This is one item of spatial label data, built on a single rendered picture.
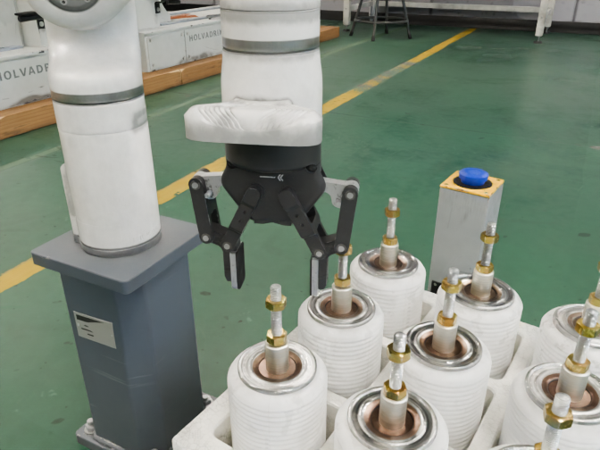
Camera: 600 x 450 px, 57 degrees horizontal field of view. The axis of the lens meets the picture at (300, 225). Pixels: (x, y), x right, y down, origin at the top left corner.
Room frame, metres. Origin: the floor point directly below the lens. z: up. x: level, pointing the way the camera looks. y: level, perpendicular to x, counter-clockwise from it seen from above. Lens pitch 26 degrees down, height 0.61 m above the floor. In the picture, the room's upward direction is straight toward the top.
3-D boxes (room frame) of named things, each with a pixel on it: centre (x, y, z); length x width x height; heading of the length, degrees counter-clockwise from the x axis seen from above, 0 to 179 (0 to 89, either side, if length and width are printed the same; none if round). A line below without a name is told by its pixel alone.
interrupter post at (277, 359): (0.41, 0.02, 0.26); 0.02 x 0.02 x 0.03
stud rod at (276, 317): (0.41, 0.02, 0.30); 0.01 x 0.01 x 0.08
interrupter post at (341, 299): (0.51, -0.05, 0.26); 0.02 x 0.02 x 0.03
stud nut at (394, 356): (0.34, -0.08, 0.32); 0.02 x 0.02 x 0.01; 65
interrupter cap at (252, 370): (0.41, 0.02, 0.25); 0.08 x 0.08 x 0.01
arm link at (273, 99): (0.39, 0.02, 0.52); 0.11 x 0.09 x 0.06; 171
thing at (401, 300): (0.61, -0.11, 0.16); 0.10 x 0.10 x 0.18
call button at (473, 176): (0.72, -0.24, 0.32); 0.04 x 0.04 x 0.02
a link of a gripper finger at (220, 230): (0.42, 0.07, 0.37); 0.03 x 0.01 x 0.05; 81
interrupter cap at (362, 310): (0.51, -0.05, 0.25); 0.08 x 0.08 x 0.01
